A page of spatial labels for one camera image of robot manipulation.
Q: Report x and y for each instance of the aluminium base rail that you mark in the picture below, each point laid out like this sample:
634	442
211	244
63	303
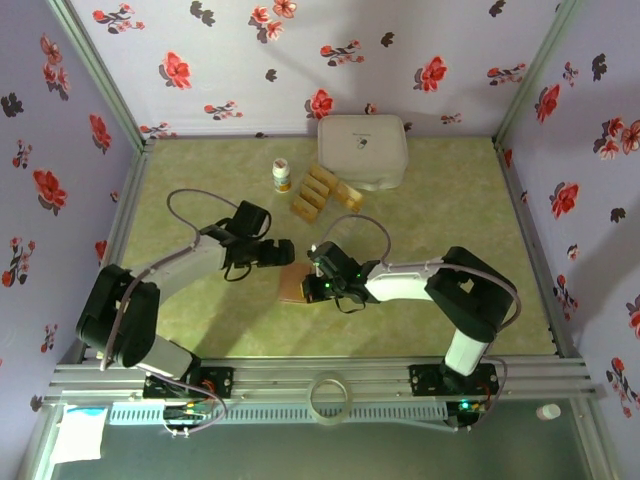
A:
280	380

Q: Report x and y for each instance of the aluminium side rail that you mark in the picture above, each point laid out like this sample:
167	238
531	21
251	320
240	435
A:
129	200
529	225

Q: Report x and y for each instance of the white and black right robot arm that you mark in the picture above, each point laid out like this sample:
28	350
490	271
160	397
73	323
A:
400	282

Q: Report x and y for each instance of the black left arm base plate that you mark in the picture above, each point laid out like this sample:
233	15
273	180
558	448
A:
220	382

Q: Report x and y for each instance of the aluminium frame post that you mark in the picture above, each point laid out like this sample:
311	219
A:
535	75
100	75

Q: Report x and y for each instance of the pink leather card holder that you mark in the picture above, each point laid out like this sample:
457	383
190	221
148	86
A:
292	285

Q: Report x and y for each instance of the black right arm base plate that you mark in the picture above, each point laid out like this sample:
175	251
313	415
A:
425	380

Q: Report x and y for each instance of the white pill bottle yellow label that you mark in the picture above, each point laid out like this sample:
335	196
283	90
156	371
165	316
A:
281	177

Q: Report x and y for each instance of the white paper label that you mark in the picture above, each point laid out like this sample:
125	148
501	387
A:
80	435

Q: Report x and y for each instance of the white plastic storage case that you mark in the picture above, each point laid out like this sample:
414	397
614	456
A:
360	150

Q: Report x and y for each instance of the gold credit card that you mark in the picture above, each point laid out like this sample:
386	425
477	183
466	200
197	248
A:
311	196
323	175
346	204
305	209
317	185
351	191

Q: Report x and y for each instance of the clear tape roll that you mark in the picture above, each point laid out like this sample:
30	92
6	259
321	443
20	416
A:
331	376

